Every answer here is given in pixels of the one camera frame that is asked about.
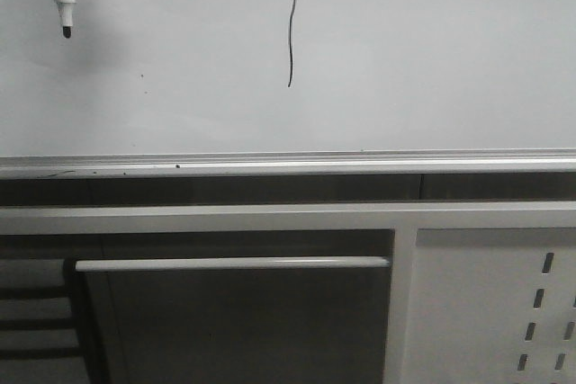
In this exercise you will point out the dark panel with white top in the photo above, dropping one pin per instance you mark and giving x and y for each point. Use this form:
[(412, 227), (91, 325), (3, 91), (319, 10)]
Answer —
[(247, 320)]

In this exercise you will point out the white metal frame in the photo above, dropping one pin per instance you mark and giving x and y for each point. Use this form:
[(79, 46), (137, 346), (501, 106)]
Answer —
[(405, 220)]

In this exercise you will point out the aluminium whiteboard marker tray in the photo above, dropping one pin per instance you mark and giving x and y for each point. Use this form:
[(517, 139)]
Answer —
[(291, 163)]

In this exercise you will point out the white perforated metal panel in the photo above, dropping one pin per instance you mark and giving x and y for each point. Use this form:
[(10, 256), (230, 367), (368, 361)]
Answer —
[(492, 306)]

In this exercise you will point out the white whiteboard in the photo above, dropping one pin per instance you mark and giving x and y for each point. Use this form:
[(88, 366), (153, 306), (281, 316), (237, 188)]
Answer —
[(242, 76)]

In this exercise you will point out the dark slatted chair back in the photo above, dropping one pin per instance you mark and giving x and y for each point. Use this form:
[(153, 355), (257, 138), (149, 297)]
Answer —
[(40, 330)]

